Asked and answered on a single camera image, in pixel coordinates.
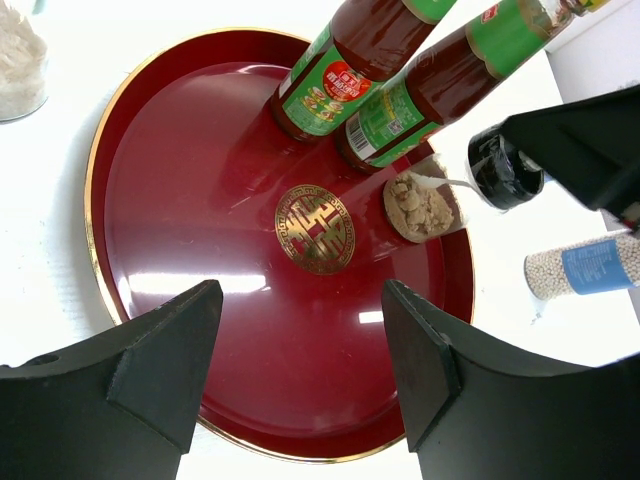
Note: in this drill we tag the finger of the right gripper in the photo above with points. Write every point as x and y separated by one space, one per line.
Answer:
590 147

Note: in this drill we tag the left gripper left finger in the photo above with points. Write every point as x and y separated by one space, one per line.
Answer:
122 404

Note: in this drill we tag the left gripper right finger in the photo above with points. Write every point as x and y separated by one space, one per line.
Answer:
476 407

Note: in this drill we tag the silver cap blue label jar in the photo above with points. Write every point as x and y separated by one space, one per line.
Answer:
599 265

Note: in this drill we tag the brown spice jar black cap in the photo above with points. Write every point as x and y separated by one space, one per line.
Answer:
445 192

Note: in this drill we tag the red sauce bottle yellow cap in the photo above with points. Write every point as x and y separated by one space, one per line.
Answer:
365 44

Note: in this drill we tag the red round tray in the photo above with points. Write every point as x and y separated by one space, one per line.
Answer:
190 178

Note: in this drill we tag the clear lid white powder jar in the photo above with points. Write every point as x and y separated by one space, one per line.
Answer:
24 59

